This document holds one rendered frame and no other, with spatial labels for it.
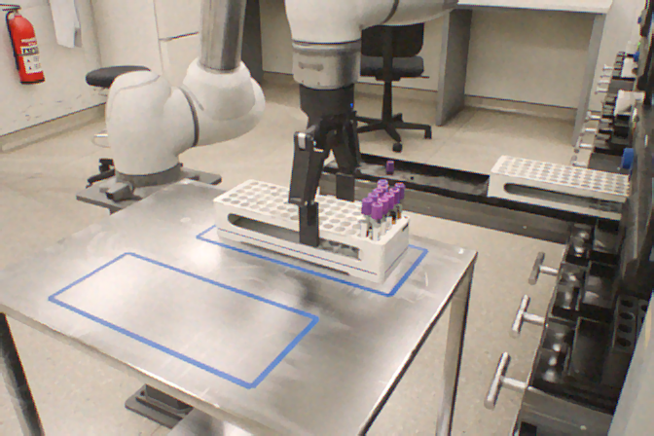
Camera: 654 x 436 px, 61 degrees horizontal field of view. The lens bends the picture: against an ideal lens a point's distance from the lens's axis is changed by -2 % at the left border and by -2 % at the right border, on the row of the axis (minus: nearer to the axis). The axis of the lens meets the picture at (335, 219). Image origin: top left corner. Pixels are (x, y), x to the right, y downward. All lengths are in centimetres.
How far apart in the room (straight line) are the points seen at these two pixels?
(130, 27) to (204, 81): 307
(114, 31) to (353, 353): 406
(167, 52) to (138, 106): 292
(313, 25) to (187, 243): 40
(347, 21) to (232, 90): 70
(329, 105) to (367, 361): 33
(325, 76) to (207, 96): 69
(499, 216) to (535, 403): 48
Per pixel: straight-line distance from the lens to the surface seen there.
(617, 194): 106
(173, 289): 81
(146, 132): 135
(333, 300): 76
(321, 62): 72
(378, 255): 77
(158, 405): 179
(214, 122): 141
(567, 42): 460
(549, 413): 70
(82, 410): 190
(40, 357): 215
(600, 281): 88
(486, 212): 109
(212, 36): 135
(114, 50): 460
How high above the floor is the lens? 125
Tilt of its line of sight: 27 degrees down
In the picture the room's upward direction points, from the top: straight up
